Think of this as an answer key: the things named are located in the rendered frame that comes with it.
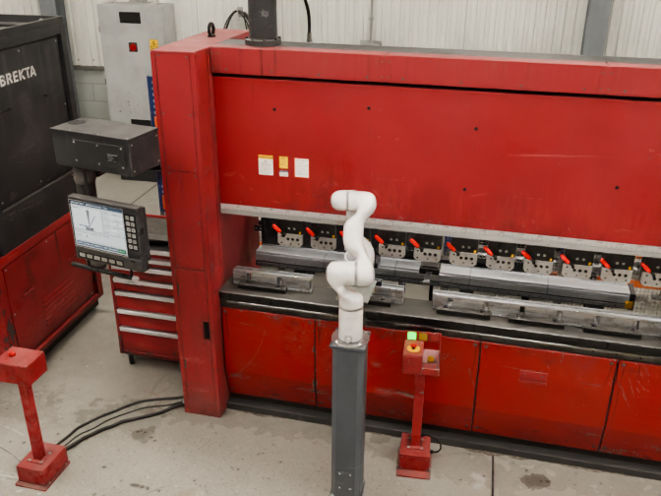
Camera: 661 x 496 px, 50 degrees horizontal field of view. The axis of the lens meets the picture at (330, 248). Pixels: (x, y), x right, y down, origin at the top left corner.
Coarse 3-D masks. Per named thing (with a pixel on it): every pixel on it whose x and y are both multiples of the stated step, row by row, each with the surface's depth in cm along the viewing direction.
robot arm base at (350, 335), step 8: (344, 312) 348; (352, 312) 347; (360, 312) 349; (344, 320) 349; (352, 320) 348; (360, 320) 351; (344, 328) 351; (352, 328) 350; (360, 328) 353; (336, 336) 360; (344, 336) 353; (352, 336) 352; (360, 336) 355; (368, 336) 360; (336, 344) 354; (344, 344) 352; (352, 344) 352; (360, 344) 352
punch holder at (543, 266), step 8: (528, 248) 383; (536, 248) 382; (544, 248) 381; (552, 248) 380; (536, 256) 384; (544, 256) 383; (552, 256) 382; (528, 264) 386; (536, 264) 385; (544, 264) 384; (552, 264) 383; (528, 272) 388; (536, 272) 387; (544, 272) 386
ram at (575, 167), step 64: (256, 128) 394; (320, 128) 385; (384, 128) 376; (448, 128) 368; (512, 128) 360; (576, 128) 352; (640, 128) 345; (256, 192) 410; (320, 192) 400; (384, 192) 391; (448, 192) 382; (512, 192) 373; (576, 192) 365; (640, 192) 357
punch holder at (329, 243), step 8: (312, 224) 409; (320, 224) 408; (328, 224) 407; (336, 224) 408; (320, 232) 410; (328, 232) 409; (336, 232) 410; (312, 240) 413; (320, 240) 412; (328, 240) 411; (336, 240) 414; (320, 248) 414; (328, 248) 413
